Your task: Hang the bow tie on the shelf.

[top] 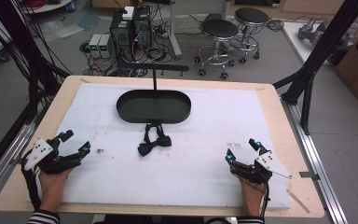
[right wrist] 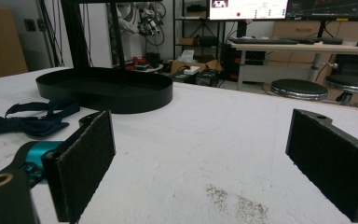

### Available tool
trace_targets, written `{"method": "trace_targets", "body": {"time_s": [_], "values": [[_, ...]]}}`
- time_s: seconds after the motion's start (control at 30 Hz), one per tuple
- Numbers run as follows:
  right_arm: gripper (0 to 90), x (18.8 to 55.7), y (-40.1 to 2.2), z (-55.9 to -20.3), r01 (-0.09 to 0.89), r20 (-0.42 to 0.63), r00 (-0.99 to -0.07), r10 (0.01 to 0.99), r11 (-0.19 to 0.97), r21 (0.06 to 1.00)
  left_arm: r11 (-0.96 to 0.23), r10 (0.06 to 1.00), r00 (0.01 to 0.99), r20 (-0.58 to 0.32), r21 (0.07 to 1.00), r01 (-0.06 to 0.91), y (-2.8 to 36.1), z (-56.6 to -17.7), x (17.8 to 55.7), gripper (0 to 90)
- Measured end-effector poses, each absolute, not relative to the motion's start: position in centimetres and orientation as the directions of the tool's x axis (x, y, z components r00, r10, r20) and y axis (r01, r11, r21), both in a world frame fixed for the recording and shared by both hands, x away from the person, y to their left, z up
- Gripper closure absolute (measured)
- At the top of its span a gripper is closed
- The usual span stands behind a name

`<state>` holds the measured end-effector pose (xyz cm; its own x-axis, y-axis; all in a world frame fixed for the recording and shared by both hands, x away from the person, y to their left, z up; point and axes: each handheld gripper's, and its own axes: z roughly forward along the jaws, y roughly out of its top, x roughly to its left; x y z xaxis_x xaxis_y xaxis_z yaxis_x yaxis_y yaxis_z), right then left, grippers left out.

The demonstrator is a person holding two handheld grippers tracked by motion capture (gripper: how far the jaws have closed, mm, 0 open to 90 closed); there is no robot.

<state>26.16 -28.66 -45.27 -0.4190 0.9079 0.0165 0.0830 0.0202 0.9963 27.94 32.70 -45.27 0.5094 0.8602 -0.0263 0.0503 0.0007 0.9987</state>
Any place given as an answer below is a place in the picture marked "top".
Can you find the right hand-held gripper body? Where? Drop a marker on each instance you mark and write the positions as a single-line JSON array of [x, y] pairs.
[[268, 163]]

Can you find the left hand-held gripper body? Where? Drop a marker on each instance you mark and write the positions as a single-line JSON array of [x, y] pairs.
[[51, 161]]

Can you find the black bow tie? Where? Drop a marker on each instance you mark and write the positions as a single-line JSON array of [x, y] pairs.
[[154, 144]]

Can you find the black oval tray hanger stand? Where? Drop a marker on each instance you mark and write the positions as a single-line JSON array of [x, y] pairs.
[[154, 107]]

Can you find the person's left hand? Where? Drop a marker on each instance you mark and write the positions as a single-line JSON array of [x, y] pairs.
[[52, 186]]

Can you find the person's right hand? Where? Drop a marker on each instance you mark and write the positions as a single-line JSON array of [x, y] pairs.
[[252, 193]]

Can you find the thin wooden stick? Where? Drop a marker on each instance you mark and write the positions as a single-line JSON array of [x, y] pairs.
[[298, 201]]

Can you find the white foam mat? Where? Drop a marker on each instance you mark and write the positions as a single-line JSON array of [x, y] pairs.
[[183, 174]]

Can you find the person's dark lap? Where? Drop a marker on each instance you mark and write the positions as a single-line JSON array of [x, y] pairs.
[[167, 220]]

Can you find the grey power supply unit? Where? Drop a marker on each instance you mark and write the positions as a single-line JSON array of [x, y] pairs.
[[94, 45], [105, 46]]

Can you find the clear plastic sheet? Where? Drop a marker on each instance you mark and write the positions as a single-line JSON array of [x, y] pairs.
[[62, 29]]

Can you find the white platform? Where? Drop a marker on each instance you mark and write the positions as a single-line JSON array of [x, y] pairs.
[[293, 37]]

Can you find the black computer tower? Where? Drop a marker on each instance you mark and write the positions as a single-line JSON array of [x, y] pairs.
[[143, 28], [121, 29]]

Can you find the black round stool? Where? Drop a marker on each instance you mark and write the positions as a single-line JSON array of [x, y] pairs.
[[251, 16], [220, 29]]

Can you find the round white table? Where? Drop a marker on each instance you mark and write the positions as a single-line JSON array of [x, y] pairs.
[[48, 6]]

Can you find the grey machine on platform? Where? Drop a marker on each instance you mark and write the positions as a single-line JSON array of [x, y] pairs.
[[323, 31]]

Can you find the grey desk leg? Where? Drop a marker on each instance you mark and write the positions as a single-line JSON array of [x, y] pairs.
[[174, 34]]

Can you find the small white box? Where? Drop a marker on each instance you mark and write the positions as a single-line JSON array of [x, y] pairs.
[[128, 13]]

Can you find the grey metal bracket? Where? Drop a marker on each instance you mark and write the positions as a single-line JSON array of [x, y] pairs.
[[309, 175]]

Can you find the aluminium rail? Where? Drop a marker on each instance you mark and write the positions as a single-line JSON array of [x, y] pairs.
[[3, 161], [317, 165]]

